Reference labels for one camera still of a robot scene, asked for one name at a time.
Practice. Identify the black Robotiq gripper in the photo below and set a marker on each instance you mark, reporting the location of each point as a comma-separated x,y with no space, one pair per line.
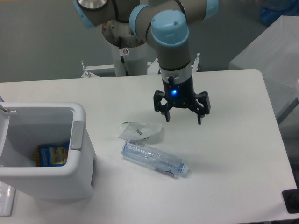
182,95

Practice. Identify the white plastic wrapper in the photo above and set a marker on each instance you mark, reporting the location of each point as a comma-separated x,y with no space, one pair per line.
130,130

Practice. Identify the clear crushed plastic bottle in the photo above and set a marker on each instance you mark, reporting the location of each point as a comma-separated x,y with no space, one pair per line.
154,159

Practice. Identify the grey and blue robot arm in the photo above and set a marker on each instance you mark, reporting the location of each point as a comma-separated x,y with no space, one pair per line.
97,12

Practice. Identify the white trash can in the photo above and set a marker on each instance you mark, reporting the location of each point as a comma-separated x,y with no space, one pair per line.
25,126

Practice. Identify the white covered side table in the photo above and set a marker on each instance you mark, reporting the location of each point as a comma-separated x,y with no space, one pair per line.
275,53

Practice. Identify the blue bag in background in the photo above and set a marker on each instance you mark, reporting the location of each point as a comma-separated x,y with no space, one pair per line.
271,10

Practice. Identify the blue yellow snack packet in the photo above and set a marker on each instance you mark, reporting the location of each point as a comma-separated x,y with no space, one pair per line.
52,155

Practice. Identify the black device at table edge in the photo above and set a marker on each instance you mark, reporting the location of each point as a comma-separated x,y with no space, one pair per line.
291,199

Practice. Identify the clear plastic sheet holder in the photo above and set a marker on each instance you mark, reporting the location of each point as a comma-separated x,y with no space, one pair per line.
7,194

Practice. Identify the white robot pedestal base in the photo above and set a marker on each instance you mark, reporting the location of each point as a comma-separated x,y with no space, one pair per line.
128,53

